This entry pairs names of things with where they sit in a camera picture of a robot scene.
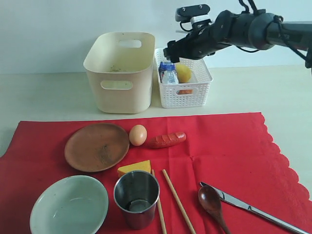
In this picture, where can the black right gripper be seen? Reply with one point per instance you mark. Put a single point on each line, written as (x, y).
(195, 45)

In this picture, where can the blue white milk carton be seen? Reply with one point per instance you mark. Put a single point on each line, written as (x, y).
(167, 73)

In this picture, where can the yellow lemon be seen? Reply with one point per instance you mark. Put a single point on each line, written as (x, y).
(184, 73)

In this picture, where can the orange fried chicken piece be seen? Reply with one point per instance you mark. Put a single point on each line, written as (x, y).
(185, 92)

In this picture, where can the brown egg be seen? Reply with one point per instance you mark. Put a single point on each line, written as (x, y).
(138, 135)

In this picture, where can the red sausage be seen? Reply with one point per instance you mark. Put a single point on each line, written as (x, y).
(167, 140)

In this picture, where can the orange cheese wedge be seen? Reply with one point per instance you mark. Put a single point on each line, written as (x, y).
(141, 166)

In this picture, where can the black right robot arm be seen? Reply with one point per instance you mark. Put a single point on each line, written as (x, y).
(251, 31)

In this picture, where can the white perforated plastic basket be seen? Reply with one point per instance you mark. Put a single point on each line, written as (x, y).
(199, 83)

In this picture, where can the cream plastic bin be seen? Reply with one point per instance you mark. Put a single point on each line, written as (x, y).
(119, 67)

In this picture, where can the brown wooden plate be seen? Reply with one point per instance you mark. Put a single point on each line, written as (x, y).
(96, 147)

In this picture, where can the right wooden chopstick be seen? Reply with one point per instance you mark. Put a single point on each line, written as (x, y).
(180, 206)

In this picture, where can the wooden chopstick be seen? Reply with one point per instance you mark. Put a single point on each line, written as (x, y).
(180, 206)
(161, 217)

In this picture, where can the stainless steel cup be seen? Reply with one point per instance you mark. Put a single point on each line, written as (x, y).
(136, 193)

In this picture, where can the left wooden chopstick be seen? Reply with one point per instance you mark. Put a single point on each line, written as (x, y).
(161, 217)

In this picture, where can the dark wooden spoon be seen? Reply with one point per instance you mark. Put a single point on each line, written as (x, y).
(210, 201)

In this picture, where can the silver table knife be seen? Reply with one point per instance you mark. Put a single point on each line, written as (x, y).
(243, 205)

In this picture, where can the pale green ceramic bowl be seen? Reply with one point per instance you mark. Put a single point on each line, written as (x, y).
(73, 205)

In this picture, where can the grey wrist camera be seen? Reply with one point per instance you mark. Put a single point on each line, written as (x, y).
(184, 14)

